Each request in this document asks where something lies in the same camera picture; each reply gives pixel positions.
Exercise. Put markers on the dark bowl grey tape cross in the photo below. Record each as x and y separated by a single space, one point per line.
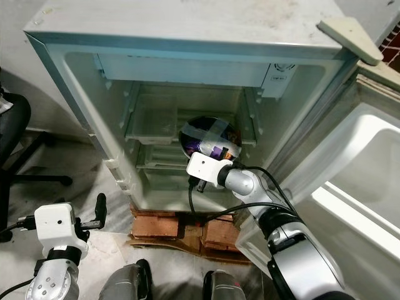
200 132

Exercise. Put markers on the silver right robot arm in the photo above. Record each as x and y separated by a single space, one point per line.
306 256

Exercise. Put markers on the small clear fridge shelf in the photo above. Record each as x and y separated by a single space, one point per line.
162 159

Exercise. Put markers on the large clear fridge shelf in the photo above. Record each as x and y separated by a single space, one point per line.
156 119

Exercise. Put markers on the grey fridge cabinet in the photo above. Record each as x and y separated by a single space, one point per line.
175 19

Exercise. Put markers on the orange red brick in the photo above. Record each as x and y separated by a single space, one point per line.
222 235
155 225

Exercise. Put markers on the grey left robot leg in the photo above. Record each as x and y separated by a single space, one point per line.
126 282

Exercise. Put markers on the grey robot leg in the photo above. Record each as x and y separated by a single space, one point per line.
225 287
126 282

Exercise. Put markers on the white thermostat box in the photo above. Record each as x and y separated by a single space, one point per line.
280 78

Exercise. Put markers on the brown cardboard sheet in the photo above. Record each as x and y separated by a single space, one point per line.
190 240

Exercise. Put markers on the white freezer compartment panel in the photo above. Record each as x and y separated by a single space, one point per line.
181 70

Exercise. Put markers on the black office chair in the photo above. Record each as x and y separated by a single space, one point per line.
14 128

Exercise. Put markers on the grey right robot leg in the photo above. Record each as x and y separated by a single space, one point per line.
225 287

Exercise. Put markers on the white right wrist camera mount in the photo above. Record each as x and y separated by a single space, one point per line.
206 165

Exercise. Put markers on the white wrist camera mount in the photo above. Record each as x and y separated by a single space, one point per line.
56 222
206 165

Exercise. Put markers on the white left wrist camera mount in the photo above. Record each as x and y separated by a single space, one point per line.
56 222

